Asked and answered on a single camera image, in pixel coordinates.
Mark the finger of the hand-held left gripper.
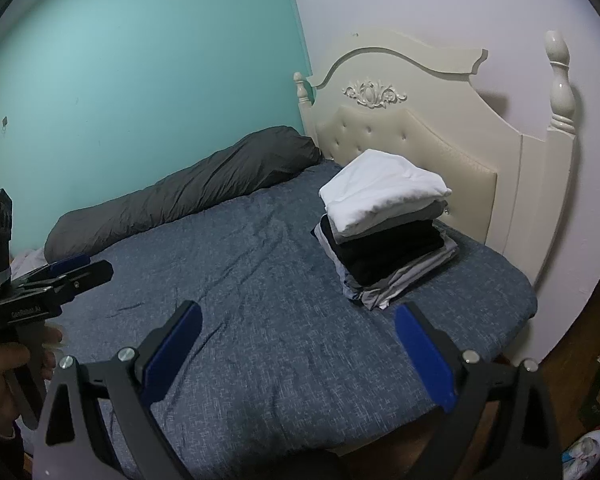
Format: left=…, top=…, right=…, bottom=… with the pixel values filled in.
left=44, top=259, right=115, bottom=307
left=14, top=253, right=92, bottom=282

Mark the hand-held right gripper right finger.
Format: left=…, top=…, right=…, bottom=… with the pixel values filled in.
left=394, top=301, right=564, bottom=480

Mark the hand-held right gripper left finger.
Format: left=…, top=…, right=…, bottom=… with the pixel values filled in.
left=32, top=300, right=203, bottom=480

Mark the white shirt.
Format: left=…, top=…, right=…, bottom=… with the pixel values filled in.
left=318, top=148, right=453, bottom=240

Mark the person's left forearm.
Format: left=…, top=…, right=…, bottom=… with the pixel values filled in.
left=0, top=419, right=32, bottom=480

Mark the light grey sheet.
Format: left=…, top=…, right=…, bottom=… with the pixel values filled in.
left=10, top=247, right=49, bottom=274

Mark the grey sweatshirt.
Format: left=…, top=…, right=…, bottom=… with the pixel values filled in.
left=349, top=255, right=462, bottom=312

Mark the dark grey rolled duvet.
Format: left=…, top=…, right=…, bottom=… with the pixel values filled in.
left=43, top=125, right=324, bottom=263

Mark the lilac garment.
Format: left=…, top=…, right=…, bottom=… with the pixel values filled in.
left=312, top=220, right=462, bottom=306

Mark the white plastic bag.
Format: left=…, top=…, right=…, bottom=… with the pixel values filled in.
left=561, top=426, right=600, bottom=480

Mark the cream tufted headboard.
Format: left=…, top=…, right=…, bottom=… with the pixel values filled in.
left=293, top=29, right=579, bottom=302

